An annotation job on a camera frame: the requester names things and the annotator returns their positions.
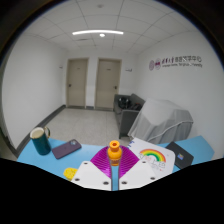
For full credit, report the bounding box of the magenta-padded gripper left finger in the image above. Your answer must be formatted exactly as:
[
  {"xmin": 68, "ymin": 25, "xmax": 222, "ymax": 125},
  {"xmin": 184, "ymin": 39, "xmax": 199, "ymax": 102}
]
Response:
[{"xmin": 70, "ymin": 146, "xmax": 114, "ymax": 192}]

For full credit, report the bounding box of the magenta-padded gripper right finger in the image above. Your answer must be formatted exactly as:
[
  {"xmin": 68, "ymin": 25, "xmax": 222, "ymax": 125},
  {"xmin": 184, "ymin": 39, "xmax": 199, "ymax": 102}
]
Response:
[{"xmin": 117, "ymin": 147, "xmax": 161, "ymax": 191}]

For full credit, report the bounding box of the white rainbow print mouse pad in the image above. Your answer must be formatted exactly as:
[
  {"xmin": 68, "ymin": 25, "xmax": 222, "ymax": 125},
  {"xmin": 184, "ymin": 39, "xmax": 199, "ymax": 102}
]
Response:
[{"xmin": 127, "ymin": 137, "xmax": 176, "ymax": 176}]

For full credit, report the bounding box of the purple smartphone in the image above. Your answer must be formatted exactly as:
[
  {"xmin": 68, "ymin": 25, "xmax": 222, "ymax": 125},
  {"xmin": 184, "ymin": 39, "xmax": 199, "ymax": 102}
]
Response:
[{"xmin": 51, "ymin": 138, "xmax": 83, "ymax": 160}]

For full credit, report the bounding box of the black notebook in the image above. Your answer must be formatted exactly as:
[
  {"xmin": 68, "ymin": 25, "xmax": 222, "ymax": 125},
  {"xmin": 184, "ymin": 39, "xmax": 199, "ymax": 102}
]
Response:
[{"xmin": 165, "ymin": 141, "xmax": 195, "ymax": 170}]

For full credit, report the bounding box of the grey cloth cover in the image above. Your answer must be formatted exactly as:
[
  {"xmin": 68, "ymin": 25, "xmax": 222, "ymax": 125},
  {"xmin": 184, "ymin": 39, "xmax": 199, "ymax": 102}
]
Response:
[{"xmin": 127, "ymin": 97, "xmax": 194, "ymax": 145}]

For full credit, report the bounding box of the dark green mug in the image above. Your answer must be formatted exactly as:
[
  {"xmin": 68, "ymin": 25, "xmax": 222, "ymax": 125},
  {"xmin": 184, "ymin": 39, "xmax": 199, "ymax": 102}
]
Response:
[{"xmin": 29, "ymin": 126, "xmax": 52, "ymax": 156}]

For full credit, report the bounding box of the black bag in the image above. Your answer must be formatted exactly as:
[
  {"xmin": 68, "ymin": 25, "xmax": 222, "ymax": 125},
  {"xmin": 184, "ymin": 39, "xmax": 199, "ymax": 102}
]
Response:
[{"xmin": 119, "ymin": 96, "xmax": 131, "ymax": 108}]

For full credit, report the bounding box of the beige door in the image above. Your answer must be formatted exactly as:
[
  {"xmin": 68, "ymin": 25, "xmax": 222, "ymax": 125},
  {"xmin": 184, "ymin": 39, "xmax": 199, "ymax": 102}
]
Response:
[
  {"xmin": 94, "ymin": 58, "xmax": 122, "ymax": 110},
  {"xmin": 65, "ymin": 58, "xmax": 90, "ymax": 109}
]

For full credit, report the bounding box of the long ceiling light strip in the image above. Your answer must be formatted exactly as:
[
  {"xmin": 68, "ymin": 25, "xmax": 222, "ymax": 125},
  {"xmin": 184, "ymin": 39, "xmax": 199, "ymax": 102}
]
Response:
[{"xmin": 71, "ymin": 29, "xmax": 125, "ymax": 36}]

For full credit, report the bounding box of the wall sign lettering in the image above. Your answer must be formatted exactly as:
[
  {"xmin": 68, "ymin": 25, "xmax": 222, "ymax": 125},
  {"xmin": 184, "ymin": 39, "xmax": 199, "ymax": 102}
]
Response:
[{"xmin": 148, "ymin": 55, "xmax": 204, "ymax": 71}]

